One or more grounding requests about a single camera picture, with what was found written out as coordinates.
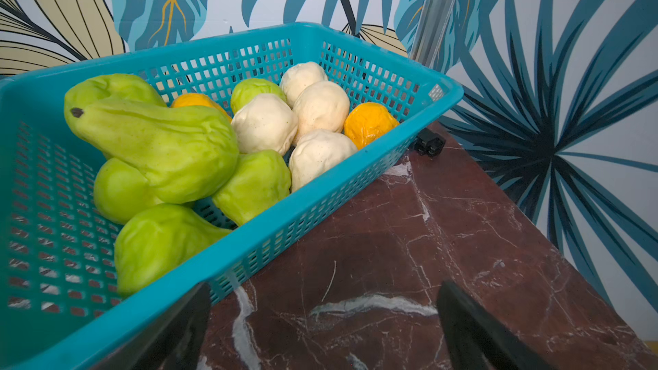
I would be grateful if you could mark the green pear front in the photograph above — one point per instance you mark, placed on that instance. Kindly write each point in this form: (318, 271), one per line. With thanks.
(158, 240)

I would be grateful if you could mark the aluminium right frame post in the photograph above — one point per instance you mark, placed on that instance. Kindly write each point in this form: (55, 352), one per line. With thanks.
(431, 30)

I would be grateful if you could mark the orange pear back left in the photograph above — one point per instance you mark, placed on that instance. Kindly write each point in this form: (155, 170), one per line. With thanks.
(187, 100)

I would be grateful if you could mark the green pear behind large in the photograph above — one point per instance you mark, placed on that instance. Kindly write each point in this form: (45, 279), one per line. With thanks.
(117, 86)

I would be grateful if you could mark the teal plastic basket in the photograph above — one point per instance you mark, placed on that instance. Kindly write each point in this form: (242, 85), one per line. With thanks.
(59, 303)

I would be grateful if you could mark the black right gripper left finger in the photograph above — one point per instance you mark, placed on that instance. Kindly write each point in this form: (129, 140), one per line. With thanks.
(172, 341)

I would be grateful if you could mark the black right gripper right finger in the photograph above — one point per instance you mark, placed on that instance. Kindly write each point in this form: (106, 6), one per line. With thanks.
(476, 339)

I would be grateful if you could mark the small green pear back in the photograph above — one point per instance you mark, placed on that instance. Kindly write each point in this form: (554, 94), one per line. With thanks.
(246, 90)

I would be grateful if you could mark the orange pear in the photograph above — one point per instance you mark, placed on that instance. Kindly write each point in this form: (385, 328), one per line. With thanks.
(367, 123)
(187, 100)

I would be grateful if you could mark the orange pear right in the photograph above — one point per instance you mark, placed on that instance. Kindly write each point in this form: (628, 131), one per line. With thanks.
(367, 123)

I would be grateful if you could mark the black clamp at post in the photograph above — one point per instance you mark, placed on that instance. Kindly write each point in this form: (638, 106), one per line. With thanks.
(429, 143)

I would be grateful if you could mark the white pear front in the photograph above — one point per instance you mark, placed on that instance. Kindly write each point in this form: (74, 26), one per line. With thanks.
(317, 152)

